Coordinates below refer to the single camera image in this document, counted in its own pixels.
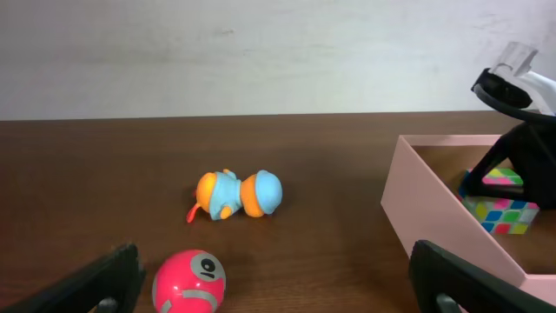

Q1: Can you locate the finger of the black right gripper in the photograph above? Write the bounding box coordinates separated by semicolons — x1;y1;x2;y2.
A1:
461;130;526;201

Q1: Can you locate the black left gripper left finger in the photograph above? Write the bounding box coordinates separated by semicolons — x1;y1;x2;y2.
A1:
2;243;146;313

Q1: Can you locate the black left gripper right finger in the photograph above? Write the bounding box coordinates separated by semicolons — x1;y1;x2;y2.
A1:
408;240;555;313

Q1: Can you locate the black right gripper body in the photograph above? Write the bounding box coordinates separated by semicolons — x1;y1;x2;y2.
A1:
507;123;555;210

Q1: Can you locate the colourful puzzle cube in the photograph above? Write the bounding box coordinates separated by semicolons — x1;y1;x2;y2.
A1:
458;168;539;235

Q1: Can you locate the pink cardboard box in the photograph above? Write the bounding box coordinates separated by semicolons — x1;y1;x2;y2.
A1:
381;135;555;304

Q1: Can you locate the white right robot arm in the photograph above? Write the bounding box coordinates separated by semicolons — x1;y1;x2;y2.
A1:
381;42;555;312

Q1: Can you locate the red ball with grey face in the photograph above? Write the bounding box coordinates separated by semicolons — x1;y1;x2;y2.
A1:
151;250;227;313

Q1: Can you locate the orange and blue duck toy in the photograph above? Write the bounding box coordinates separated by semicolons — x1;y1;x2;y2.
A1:
186;169;283;223

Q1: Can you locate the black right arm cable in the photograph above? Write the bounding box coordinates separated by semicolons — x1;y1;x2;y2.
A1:
472;83;556;125

